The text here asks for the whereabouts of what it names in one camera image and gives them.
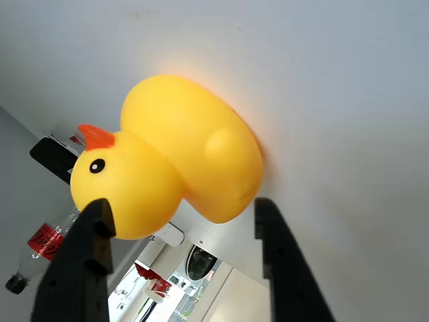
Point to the white washing machine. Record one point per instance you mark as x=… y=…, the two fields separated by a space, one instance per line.
x=199 y=265

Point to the white paper sheets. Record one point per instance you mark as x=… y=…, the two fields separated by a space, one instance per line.
x=63 y=139

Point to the white power bank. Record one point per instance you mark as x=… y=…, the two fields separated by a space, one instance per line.
x=172 y=236

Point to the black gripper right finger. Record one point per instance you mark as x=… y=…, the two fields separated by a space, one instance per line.
x=288 y=278

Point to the orange plastic object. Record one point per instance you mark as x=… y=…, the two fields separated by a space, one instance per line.
x=187 y=134

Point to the black oblong case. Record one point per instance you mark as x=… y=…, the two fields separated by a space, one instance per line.
x=50 y=157

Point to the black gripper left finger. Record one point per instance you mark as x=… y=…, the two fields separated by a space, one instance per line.
x=77 y=268

